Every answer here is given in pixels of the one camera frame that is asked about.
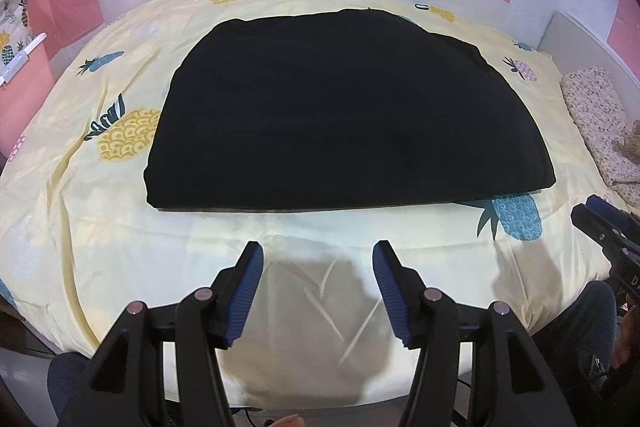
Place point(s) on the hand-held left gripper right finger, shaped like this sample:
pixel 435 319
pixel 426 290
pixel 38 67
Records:
pixel 392 292

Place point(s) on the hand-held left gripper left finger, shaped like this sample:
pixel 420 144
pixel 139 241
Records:
pixel 245 292

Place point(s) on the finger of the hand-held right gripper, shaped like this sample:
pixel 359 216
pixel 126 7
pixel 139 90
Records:
pixel 607 207
pixel 597 224

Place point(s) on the black garment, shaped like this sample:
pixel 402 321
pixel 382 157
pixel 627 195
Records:
pixel 325 107

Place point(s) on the person's left hand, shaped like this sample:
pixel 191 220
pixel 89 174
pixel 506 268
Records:
pixel 282 422

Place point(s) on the person's blue jeans leg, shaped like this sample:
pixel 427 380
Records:
pixel 70 382
pixel 575 332

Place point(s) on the floral patterned cushion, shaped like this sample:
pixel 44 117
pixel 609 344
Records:
pixel 600 117

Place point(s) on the yellow pineapple print bed sheet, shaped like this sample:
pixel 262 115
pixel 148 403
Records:
pixel 125 217

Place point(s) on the grey panel board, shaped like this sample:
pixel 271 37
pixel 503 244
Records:
pixel 585 42

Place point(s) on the white plastic bar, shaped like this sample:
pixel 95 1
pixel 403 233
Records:
pixel 20 57

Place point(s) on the pineapple print curtain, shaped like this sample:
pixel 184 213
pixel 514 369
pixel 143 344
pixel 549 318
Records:
pixel 12 7

